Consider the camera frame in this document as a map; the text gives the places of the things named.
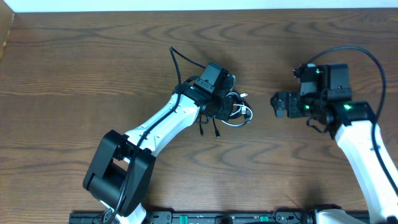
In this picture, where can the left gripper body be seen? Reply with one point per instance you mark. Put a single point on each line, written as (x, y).
(231, 79)

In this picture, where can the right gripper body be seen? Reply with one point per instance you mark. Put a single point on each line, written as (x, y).
(297, 105)

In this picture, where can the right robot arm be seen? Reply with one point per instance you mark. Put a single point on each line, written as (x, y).
(325, 96)

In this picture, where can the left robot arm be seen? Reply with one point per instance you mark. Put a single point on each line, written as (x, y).
(120, 172)

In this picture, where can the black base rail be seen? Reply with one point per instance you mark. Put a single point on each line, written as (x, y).
(282, 216)

